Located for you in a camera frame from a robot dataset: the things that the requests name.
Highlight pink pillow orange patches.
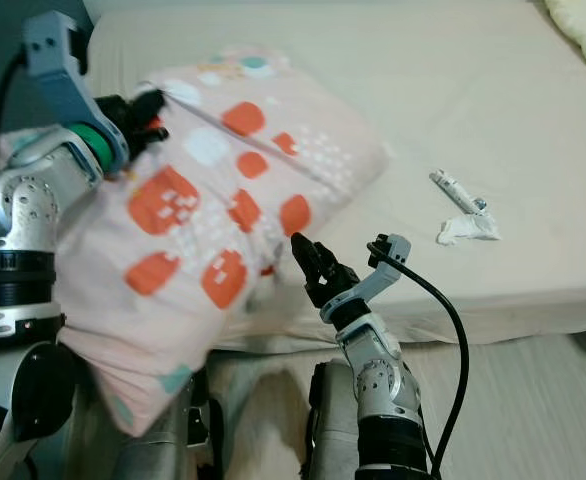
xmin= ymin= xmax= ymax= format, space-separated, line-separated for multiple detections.
xmin=0 ymin=45 xmax=394 ymax=436

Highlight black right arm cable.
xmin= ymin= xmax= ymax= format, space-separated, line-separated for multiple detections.
xmin=368 ymin=235 xmax=472 ymax=477

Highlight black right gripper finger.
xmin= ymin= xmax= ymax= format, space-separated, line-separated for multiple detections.
xmin=300 ymin=235 xmax=333 ymax=280
xmin=291 ymin=233 xmax=321 ymax=285

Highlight white tissue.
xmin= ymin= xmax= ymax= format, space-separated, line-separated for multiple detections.
xmin=436 ymin=213 xmax=502 ymax=246

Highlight white ointment tube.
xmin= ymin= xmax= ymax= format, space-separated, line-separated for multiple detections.
xmin=429 ymin=170 xmax=491 ymax=214

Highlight cream bed mattress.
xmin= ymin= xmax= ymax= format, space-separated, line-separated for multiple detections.
xmin=83 ymin=0 xmax=586 ymax=351

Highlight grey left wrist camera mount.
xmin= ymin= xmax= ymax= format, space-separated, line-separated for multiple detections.
xmin=23 ymin=10 xmax=130 ymax=166

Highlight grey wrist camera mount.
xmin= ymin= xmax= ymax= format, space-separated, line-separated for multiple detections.
xmin=343 ymin=233 xmax=412 ymax=306
xmin=23 ymin=10 xmax=130 ymax=166

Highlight grey robot right leg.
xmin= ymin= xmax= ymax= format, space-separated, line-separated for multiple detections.
xmin=308 ymin=360 xmax=380 ymax=480

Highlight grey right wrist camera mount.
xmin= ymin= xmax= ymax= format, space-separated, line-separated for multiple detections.
xmin=343 ymin=233 xmax=412 ymax=306

